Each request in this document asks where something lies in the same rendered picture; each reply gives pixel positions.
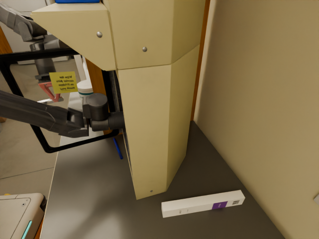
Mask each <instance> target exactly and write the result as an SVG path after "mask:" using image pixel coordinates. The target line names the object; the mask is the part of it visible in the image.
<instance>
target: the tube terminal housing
mask: <svg viewBox="0 0 319 239"><path fill-rule="evenodd" d="M101 1H102V3H103V5H104V6H105V7H106V8H107V9H108V11H109V12H110V18H111V25H112V32H113V41H114V48H115V54H116V61H117V67H118V68H117V69H116V70H115V71H116V74H117V78H118V82H119V87H120V93H121V99H122V108H123V114H124V121H125V128H126V133H127V138H128V144H129V151H130V161H131V166H130V162H129V158H128V162H129V166H130V171H131V170H132V171H131V177H132V181H133V186H134V190H135V195H136V200H138V199H142V198H145V197H149V196H152V195H156V194H159V193H163V192H166V191H167V189H168V187H169V185H170V184H171V182H172V180H173V178H174V176H175V174H176V173H177V171H178V169H179V167H180V165H181V163H182V162H183V160H184V158H185V156H186V151H187V143H188V133H189V125H190V118H191V111H192V103H193V96H194V88H195V81H196V73H197V63H198V55H199V48H200V39H201V32H202V25H203V17H204V10H205V2H206V0H101ZM123 134H124V133H123ZM123 137H124V135H123ZM123 139H124V138H123ZM124 143H125V140H124ZM125 148H126V144H125ZM126 153H127V149H126ZM127 157H128V153H127Z"/></svg>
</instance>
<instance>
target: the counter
mask: <svg viewBox="0 0 319 239"><path fill-rule="evenodd" d="M113 138H115V139H116V142H117V144H118V147H119V149H120V152H121V154H122V157H123V159H120V156H119V154H118V151H117V148H116V146H115V143H114V140H113ZM237 190H241V191H242V193H243V195H244V197H245V199H244V201H243V203H242V204H240V205H235V206H229V207H224V208H218V209H212V210H207V211H199V212H194V213H188V214H182V215H177V216H171V217H165V218H163V215H162V209H161V203H162V202H168V201H174V200H180V199H186V198H193V197H199V196H205V195H211V194H217V193H225V192H231V191H237ZM39 239H285V237H284V236H283V235H282V234H281V233H280V231H279V230H278V229H277V228H276V226H275V225H274V224H273V222H272V221H271V220H270V218H269V217H268V216H267V214H266V213H265V212H264V211H263V209H262V208H261V207H260V205H259V204H258V203H257V201H256V200H255V199H254V198H253V197H252V195H251V194H250V193H249V192H248V190H247V189H246V187H245V186H244V185H243V184H242V182H241V181H240V180H239V178H238V177H237V176H236V175H235V173H234V172H233V171H232V169H231V168H230V167H229V165H228V164H227V163H226V162H225V160H224V159H223V158H222V157H221V155H220V154H219V153H218V151H217V150H216V149H215V148H214V146H213V145H212V144H211V142H210V141H209V140H208V139H207V137H206V136H205V135H204V133H203V132H202V131H201V129H200V128H199V127H198V126H197V124H196V123H195V122H194V121H193V120H192V121H190V125H189V133H188V143H187V151H186V156H185V158H184V160H183V162H182V163H181V165H180V167H179V169H178V171H177V173H176V174H175V176H174V178H173V180H172V182H171V184H170V185H169V187H168V189H167V191H166V192H163V193H159V194H156V195H152V196H149V197H145V198H142V199H138V200H136V195H135V190H134V186H133V181H132V177H131V171H130V166H129V162H128V157H127V153H126V148H125V143H124V139H123V134H120V135H117V136H114V137H111V138H106V139H102V140H98V141H95V142H91V143H88V144H84V145H80V146H77V147H72V148H69V149H65V150H61V151H58V153H57V157H56V163H55V168H54V172H53V177H52V181H51V186H50V190H49V195H48V200H47V206H46V210H45V215H44V219H43V224H42V229H41V233H40V238H39Z"/></svg>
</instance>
